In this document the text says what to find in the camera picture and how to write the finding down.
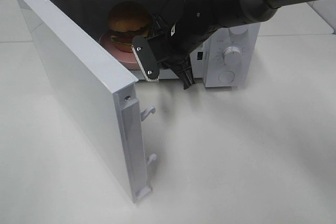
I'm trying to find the burger with lettuce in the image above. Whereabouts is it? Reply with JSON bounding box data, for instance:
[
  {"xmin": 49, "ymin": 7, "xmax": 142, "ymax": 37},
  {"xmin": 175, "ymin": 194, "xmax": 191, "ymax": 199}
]
[{"xmin": 108, "ymin": 1, "xmax": 153, "ymax": 52}]

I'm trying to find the white microwave door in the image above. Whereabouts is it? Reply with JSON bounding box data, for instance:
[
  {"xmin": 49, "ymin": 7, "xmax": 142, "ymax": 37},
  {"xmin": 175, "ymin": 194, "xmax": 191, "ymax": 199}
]
[{"xmin": 17, "ymin": 0, "xmax": 156, "ymax": 202}]

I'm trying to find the round white door button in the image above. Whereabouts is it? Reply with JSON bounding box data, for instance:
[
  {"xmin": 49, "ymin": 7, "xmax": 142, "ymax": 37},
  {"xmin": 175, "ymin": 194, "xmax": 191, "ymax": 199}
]
[{"xmin": 218, "ymin": 71, "xmax": 235, "ymax": 84}]

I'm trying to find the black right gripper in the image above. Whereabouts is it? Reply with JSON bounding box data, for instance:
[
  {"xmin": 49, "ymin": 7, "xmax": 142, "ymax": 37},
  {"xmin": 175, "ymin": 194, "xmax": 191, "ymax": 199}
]
[{"xmin": 132, "ymin": 0, "xmax": 219, "ymax": 90}]

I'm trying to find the lower white timer knob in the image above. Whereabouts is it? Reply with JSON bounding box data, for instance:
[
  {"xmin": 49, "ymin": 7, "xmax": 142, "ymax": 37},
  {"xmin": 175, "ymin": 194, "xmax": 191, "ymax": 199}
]
[{"xmin": 223, "ymin": 46, "xmax": 242, "ymax": 66}]

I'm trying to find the pink speckled plate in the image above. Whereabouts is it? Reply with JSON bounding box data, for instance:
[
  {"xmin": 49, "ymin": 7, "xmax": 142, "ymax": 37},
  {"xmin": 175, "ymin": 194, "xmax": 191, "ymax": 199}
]
[{"xmin": 99, "ymin": 31, "xmax": 140, "ymax": 70}]

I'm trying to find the upper white power knob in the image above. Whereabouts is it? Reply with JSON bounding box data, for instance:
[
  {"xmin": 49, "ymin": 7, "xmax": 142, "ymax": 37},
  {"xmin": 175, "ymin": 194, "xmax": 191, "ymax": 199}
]
[{"xmin": 229, "ymin": 25, "xmax": 248, "ymax": 35}]

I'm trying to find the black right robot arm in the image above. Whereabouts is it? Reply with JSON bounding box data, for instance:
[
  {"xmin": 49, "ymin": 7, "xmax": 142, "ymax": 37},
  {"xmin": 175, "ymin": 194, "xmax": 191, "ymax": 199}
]
[{"xmin": 132, "ymin": 0, "xmax": 316, "ymax": 89}]

